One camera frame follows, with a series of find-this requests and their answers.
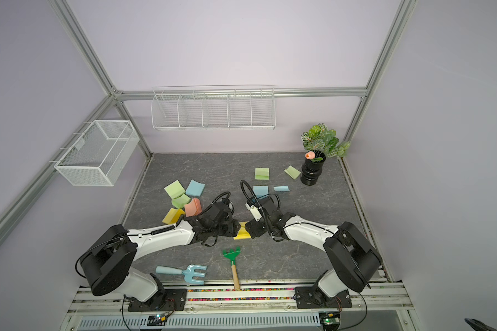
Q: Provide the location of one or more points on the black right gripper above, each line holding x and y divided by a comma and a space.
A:
252, 228

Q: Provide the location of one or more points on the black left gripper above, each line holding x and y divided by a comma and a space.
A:
232, 229

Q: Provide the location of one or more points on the pink memo pad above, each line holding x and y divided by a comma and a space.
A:
193, 208

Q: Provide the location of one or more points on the torn blue memo page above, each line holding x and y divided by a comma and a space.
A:
281, 188

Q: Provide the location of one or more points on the torn green memo page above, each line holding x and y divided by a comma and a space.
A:
292, 172

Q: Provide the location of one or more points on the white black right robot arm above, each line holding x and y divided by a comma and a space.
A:
353, 259

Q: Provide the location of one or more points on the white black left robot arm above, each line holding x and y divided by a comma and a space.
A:
108, 263

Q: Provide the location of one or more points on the light blue memo pad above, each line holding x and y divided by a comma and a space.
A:
195, 189

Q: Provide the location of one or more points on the yellow fanned memo pad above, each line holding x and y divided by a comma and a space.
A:
173, 216

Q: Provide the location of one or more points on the light green memo pad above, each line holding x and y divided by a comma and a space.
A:
175, 190

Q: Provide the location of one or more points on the light blue garden fork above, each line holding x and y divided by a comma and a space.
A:
193, 274

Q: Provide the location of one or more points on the black glossy vase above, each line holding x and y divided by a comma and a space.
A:
312, 168

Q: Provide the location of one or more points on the green artificial plant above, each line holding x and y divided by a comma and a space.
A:
322, 143

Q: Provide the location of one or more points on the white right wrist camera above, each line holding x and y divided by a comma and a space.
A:
254, 211

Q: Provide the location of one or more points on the green garden rake wooden handle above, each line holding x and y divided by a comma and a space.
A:
231, 255

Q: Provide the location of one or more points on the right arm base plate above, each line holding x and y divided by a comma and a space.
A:
309, 297

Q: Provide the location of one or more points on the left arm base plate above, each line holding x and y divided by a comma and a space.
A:
168, 300

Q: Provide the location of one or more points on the white wire shelf basket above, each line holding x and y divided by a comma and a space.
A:
219, 107

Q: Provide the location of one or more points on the white wire side basket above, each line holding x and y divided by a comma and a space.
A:
99, 155

